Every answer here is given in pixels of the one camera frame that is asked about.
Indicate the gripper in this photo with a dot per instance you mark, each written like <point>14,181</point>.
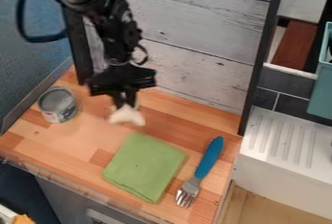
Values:
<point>125,78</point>

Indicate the white toy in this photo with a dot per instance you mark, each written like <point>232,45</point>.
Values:
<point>126,116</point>

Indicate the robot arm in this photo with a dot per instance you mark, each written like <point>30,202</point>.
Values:
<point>113,24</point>

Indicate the white toy sink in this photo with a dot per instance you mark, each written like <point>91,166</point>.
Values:
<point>285,156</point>

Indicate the silver can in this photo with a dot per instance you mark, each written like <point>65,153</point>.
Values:
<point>57,105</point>

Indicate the green cloth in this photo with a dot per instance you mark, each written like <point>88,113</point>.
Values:
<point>144,166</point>

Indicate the teal box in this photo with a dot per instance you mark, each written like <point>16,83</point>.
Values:
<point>322,85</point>

